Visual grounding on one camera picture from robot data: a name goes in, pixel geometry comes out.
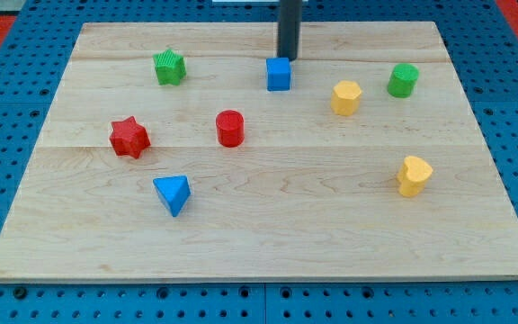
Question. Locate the blue triangle block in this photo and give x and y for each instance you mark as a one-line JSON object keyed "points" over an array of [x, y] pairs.
{"points": [[173, 192]]}

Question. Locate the wooden board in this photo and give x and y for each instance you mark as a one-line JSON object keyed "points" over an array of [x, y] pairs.
{"points": [[309, 196]]}

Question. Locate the red star block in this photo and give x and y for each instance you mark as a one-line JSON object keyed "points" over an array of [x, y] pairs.
{"points": [[129, 138]]}

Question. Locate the blue cube block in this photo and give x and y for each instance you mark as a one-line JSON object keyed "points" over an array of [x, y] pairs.
{"points": [[278, 74]]}

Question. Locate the green star block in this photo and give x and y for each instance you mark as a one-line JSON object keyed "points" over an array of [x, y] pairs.
{"points": [[169, 67]]}

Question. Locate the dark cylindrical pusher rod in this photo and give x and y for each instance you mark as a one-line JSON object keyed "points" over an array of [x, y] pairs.
{"points": [[288, 29]]}

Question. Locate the yellow heart block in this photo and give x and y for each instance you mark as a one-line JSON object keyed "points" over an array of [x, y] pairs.
{"points": [[413, 175]]}

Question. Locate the green cylinder block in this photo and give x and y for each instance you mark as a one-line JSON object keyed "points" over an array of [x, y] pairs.
{"points": [[402, 80]]}

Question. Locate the yellow hexagon block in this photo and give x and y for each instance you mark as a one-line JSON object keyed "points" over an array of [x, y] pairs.
{"points": [[345, 99]]}

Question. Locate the red cylinder block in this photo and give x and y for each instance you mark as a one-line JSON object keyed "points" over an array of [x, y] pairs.
{"points": [[230, 126]]}

